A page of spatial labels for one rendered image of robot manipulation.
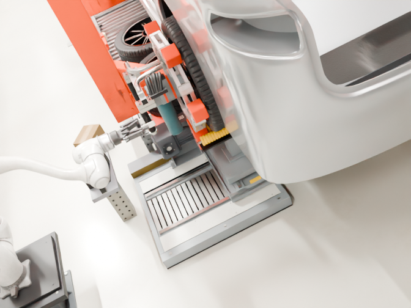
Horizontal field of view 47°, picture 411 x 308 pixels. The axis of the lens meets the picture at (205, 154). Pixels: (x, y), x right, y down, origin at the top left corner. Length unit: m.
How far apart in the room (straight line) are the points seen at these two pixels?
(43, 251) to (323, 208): 1.63
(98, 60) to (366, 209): 1.75
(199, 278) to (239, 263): 0.24
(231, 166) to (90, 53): 1.07
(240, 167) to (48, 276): 1.25
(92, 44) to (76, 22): 0.16
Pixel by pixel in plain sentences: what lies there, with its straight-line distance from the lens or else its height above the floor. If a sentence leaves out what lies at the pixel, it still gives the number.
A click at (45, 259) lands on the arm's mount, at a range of 2.87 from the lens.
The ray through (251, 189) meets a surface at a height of 0.13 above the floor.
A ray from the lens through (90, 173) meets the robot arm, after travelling 2.30.
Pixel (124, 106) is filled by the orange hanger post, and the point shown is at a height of 0.62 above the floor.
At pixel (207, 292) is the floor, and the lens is 2.67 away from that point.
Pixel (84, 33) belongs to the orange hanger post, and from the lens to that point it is 2.82.
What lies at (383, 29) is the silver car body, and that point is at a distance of 2.43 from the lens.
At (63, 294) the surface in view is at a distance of 2.69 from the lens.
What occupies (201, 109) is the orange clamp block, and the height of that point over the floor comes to 0.88.
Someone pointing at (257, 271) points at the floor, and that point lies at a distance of 2.65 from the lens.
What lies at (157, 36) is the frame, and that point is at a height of 1.11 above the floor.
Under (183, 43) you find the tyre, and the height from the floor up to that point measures 1.13.
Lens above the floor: 2.18
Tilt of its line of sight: 40 degrees down
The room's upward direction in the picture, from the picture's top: 24 degrees counter-clockwise
